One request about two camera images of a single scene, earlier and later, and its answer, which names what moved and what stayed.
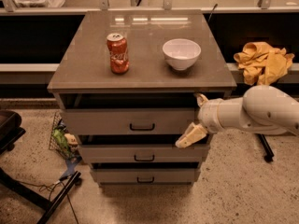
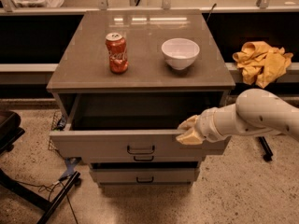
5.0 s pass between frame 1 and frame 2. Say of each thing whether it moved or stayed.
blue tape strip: stayed
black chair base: stayed
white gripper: moved
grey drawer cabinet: stayed
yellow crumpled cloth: stayed
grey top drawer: moved
